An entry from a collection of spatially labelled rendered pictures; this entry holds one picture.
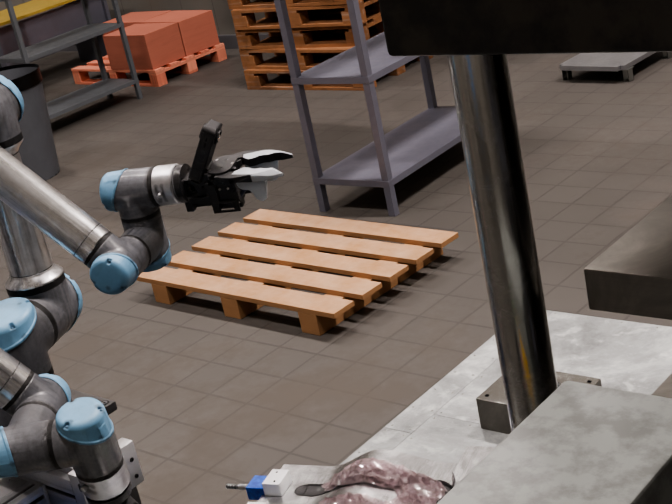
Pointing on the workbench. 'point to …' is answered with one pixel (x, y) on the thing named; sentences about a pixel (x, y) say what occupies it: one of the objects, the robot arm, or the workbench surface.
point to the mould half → (301, 475)
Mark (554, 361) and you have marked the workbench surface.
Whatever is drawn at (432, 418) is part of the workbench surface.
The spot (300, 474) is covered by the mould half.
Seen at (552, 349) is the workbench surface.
